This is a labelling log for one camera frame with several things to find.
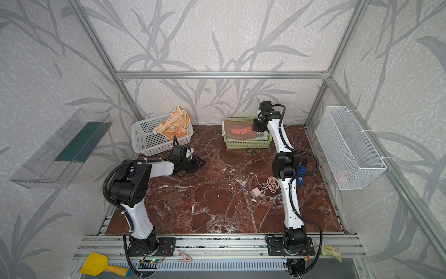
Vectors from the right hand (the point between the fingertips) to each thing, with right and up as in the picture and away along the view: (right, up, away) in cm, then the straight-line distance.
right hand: (256, 122), depth 105 cm
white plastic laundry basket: (-71, -13, +6) cm, 72 cm away
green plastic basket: (+4, -13, -1) cm, 14 cm away
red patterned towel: (-11, -4, +4) cm, 12 cm away
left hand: (-29, -21, -7) cm, 37 cm away
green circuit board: (-47, -61, -35) cm, 84 cm away
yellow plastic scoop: (-70, -62, -35) cm, 100 cm away
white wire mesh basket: (+29, -18, -44) cm, 56 cm away
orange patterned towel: (-53, 0, +12) cm, 54 cm away
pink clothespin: (-33, -60, -35) cm, 77 cm away
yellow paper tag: (+26, -57, -33) cm, 71 cm away
